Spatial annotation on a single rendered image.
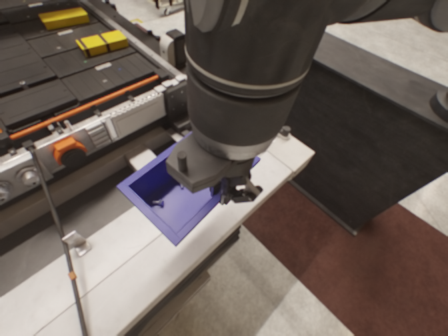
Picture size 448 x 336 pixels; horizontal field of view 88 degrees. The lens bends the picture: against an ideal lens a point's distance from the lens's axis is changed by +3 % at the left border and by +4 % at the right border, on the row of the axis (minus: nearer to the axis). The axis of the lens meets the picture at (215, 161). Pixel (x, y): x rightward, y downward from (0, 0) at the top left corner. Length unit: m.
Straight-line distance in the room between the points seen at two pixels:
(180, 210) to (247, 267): 1.10
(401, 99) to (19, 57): 1.45
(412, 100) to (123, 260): 1.24
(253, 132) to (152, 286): 0.53
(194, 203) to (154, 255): 0.24
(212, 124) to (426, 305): 1.87
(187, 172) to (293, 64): 0.14
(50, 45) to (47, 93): 0.29
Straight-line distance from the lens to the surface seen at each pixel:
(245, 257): 1.56
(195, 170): 0.24
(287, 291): 1.58
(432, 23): 0.27
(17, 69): 1.02
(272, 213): 1.70
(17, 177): 0.76
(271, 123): 0.21
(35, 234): 0.89
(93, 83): 0.88
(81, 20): 1.24
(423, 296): 1.99
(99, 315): 0.69
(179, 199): 0.49
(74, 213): 0.87
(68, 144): 0.73
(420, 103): 1.31
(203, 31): 0.17
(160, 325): 1.07
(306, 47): 0.18
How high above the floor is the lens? 1.49
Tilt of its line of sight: 54 degrees down
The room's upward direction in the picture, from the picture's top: 7 degrees clockwise
